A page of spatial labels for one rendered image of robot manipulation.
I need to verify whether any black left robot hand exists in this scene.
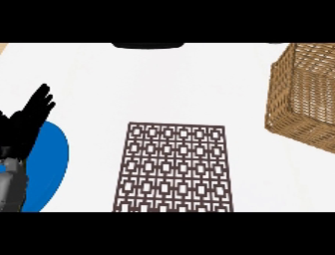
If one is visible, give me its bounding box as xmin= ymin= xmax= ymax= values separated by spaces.
xmin=0 ymin=83 xmax=57 ymax=165

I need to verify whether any brown wicker basket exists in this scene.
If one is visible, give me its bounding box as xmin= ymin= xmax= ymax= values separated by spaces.
xmin=263 ymin=43 xmax=335 ymax=161

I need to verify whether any brown patterned placemat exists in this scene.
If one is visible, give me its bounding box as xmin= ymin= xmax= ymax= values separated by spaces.
xmin=112 ymin=122 xmax=235 ymax=213

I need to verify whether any blue round plate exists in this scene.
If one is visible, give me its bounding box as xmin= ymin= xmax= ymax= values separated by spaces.
xmin=0 ymin=121 xmax=71 ymax=213

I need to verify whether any black rounded appliance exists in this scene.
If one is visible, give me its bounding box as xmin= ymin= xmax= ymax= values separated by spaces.
xmin=111 ymin=43 xmax=185 ymax=50

